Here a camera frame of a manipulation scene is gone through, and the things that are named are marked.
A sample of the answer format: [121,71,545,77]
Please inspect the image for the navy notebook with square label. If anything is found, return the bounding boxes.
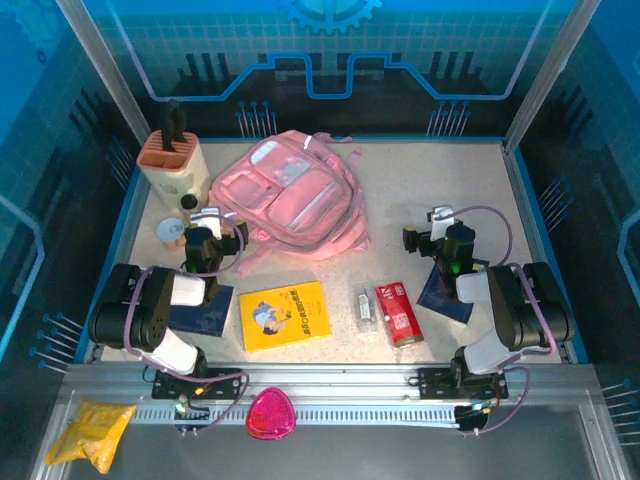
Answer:
[415,258,491,325]

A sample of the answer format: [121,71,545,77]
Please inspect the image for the pink student backpack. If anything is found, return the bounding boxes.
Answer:
[207,128,372,277]

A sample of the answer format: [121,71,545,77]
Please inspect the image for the red packet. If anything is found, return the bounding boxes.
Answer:
[374,281,426,349]

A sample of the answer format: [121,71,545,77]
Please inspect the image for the navy notebook with long label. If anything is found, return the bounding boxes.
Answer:
[167,284,235,340]

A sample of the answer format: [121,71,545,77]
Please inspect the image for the clear plastic case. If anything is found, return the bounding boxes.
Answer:
[353,283,381,335]

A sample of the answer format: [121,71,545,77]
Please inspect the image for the yellow picture book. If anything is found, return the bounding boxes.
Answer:
[238,280,334,354]

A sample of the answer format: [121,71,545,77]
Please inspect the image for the yellow plastic bag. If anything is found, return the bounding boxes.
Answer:
[44,398,138,475]

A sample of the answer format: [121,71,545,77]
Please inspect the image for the small tape roll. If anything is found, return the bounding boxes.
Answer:
[155,215,188,251]

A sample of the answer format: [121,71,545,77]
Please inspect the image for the beige knife block orange top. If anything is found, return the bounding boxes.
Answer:
[136,128,211,212]

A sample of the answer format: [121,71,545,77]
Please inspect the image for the black controller board with LEDs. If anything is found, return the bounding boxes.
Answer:
[172,393,211,435]
[454,399,502,436]

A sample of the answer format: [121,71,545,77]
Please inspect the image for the pink triangular pouch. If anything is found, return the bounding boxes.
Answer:
[244,385,297,442]

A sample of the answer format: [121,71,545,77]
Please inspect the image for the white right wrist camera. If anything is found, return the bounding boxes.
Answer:
[426,205,457,241]

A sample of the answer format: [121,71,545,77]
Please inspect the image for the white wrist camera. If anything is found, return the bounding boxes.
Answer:
[191,206,222,232]
[426,205,457,241]

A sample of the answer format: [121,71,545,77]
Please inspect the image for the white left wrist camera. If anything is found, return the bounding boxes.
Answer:
[191,206,222,232]

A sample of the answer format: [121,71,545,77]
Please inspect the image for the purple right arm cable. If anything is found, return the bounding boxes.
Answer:
[447,204,564,436]

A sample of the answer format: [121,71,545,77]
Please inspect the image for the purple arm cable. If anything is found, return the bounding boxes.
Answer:
[447,204,564,436]
[122,219,251,436]

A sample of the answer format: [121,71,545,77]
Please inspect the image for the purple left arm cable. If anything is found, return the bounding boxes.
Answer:
[122,219,251,436]

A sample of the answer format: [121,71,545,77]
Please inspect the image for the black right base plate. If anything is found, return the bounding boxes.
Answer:
[417,367,509,401]

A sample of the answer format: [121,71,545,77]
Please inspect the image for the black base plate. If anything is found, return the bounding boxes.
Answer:
[152,367,242,401]
[417,367,509,401]

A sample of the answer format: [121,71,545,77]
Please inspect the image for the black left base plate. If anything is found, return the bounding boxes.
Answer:
[152,367,242,401]

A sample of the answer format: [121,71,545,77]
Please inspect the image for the aluminium mounting rail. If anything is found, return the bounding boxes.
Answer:
[62,362,599,407]

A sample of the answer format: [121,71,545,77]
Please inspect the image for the slotted grey cable duct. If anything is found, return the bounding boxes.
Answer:
[130,403,464,428]

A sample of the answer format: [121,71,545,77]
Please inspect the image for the aluminium frame post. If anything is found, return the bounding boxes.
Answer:
[53,0,154,147]
[503,0,599,151]

